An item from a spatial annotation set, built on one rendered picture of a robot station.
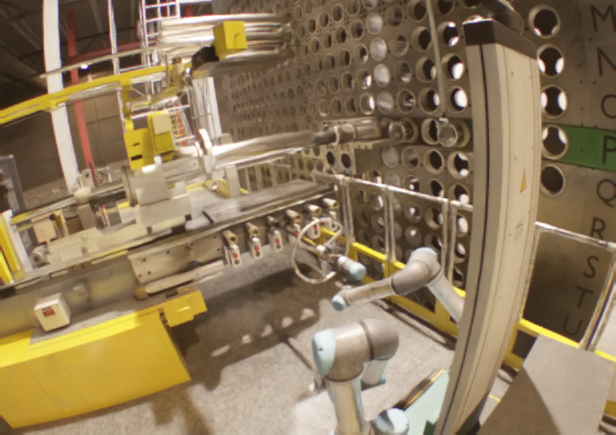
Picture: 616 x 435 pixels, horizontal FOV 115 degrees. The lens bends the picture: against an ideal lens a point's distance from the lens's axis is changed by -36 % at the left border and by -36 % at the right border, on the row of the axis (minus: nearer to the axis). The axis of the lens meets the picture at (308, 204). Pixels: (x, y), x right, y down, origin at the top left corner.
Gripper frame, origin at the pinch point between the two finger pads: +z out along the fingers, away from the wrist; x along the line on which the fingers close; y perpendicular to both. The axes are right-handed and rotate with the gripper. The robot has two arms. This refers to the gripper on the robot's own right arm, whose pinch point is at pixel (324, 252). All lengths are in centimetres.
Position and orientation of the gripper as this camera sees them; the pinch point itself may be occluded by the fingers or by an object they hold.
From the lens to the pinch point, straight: 172.2
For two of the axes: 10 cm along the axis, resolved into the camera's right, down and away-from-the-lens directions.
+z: -5.1, -2.0, 8.3
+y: 7.9, 2.7, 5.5
